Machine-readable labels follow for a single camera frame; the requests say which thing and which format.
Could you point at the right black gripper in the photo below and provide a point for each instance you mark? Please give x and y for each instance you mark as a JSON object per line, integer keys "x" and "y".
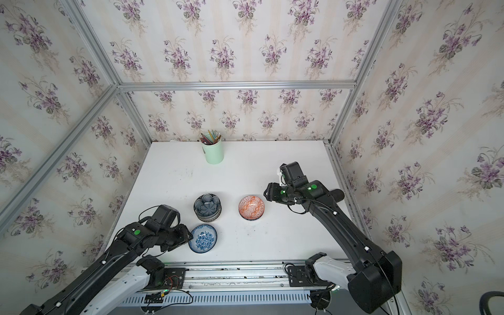
{"x": 272, "y": 192}

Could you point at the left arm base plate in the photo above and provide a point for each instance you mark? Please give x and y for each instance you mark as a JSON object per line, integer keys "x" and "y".
{"x": 159, "y": 275}

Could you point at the orange patterned bowl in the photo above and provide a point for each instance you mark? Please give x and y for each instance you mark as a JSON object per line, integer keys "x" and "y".
{"x": 251, "y": 208}

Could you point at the aluminium rail frame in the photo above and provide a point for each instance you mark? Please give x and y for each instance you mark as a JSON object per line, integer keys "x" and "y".
{"x": 209, "y": 284}

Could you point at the blue floral bowl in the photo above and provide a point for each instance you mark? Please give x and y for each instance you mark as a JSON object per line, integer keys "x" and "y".
{"x": 204, "y": 238}

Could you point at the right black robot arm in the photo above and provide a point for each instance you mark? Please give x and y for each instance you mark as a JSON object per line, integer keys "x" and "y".
{"x": 374, "y": 276}

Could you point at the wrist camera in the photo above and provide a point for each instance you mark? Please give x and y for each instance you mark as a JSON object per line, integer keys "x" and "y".
{"x": 163, "y": 218}
{"x": 292, "y": 175}

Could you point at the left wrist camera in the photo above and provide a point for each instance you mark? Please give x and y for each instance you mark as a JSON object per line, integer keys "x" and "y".
{"x": 163, "y": 218}

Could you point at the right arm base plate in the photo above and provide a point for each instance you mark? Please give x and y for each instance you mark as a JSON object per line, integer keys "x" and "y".
{"x": 309, "y": 274}

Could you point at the black petal patterned bowl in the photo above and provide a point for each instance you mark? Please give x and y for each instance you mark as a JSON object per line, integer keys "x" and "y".
{"x": 207, "y": 205}

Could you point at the colourful straws bundle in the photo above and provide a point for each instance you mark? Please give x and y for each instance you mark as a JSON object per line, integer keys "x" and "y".
{"x": 211, "y": 137}

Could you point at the green triangle patterned bowl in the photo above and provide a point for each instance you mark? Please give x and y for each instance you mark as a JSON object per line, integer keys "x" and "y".
{"x": 208, "y": 219}

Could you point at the black cylindrical handle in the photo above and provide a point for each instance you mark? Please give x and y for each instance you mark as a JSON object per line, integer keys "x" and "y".
{"x": 337, "y": 195}

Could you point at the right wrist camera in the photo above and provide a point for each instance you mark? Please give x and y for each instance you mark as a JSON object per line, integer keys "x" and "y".
{"x": 292, "y": 175}

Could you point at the light green cup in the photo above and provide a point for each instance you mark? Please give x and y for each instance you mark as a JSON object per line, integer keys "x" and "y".
{"x": 214, "y": 153}

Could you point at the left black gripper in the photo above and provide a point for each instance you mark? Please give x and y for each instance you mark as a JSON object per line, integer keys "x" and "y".
{"x": 184, "y": 237}

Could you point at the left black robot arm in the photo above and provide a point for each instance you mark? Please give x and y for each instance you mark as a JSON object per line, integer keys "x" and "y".
{"x": 130, "y": 243}

